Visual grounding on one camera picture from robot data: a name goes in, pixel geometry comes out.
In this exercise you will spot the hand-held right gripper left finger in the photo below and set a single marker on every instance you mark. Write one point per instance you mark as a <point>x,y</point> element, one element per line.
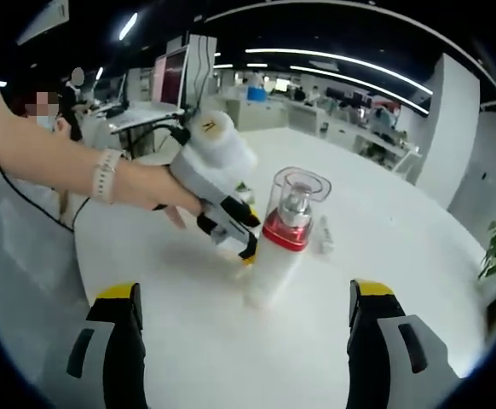
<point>103,362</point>

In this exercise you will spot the white red-collared skincare pump bottle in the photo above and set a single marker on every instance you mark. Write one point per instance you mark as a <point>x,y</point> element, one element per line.
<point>278,260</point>

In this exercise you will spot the person's left hand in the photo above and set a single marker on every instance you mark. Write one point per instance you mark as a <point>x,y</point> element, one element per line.
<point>154,185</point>

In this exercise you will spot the white laptop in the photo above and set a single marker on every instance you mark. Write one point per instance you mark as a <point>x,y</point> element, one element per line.
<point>171,76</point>

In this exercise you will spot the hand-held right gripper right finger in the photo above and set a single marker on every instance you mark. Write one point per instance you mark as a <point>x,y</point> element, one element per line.
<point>384,362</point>

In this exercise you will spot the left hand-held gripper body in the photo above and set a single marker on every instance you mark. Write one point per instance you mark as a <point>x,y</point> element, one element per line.
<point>214,162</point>

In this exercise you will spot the beige wristwatch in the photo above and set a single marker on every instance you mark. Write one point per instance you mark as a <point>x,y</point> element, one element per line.
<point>107,174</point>

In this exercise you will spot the blue storage box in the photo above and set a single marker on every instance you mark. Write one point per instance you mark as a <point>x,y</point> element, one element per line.
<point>256,94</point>

